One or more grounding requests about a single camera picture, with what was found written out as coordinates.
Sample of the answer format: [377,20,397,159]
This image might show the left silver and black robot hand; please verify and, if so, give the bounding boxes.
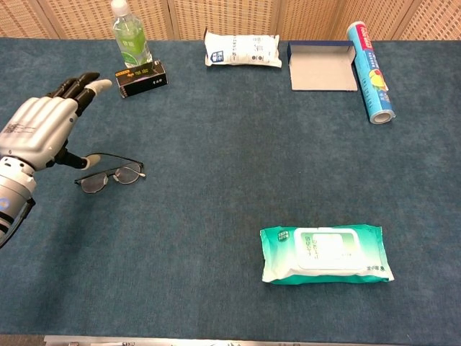
[0,71,113,171]

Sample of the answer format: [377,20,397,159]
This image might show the thin black metal-rimmed eyeglasses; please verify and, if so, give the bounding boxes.
[73,152,147,195]

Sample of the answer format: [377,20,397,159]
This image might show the small black and orange box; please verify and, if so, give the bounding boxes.
[115,59,169,99]

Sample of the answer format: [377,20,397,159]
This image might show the clear bottle with green label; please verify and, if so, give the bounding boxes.
[110,0,153,69]

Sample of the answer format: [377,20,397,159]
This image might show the blue-grey table cloth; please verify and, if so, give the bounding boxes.
[0,37,461,340]

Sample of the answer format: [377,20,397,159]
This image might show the wicker folding screen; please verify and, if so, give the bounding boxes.
[0,0,461,41]

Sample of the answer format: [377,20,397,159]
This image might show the white plastic tissue pack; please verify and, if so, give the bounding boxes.
[204,27,282,68]

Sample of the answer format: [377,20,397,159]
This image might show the open blue and grey cardboard box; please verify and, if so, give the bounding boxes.
[287,40,359,92]

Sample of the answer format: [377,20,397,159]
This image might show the green and white wet wipes pack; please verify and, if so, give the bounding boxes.
[259,225,395,285]

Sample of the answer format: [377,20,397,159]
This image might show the blue cling wrap roll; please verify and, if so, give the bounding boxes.
[346,20,397,125]

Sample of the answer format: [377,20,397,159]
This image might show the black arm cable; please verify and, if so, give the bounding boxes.
[0,198,37,249]

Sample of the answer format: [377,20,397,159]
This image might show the silver metal rail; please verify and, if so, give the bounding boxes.
[42,334,461,346]

